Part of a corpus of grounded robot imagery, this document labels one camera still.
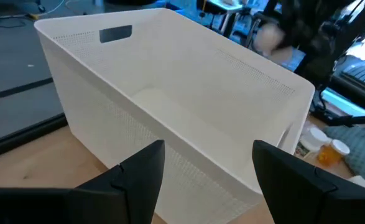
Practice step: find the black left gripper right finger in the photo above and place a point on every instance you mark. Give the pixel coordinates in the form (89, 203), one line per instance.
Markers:
(294, 193)

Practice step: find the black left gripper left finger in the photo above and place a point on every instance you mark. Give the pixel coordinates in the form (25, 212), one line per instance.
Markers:
(132, 193)

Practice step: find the orange pill bottle white cap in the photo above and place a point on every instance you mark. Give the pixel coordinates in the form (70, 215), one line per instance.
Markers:
(328, 155)

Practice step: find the blue-green patterned cloth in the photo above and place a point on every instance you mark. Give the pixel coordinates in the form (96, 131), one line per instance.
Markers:
(362, 152)

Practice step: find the white perforated plastic basket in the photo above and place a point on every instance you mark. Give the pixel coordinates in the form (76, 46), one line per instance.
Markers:
(185, 93)

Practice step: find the black keyboard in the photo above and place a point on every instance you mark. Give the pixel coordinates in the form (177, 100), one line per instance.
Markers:
(362, 73)

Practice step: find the person's hand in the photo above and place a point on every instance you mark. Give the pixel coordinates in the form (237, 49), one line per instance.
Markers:
(269, 39)

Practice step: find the black table frame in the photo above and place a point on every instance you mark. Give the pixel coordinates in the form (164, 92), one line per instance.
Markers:
(20, 137)

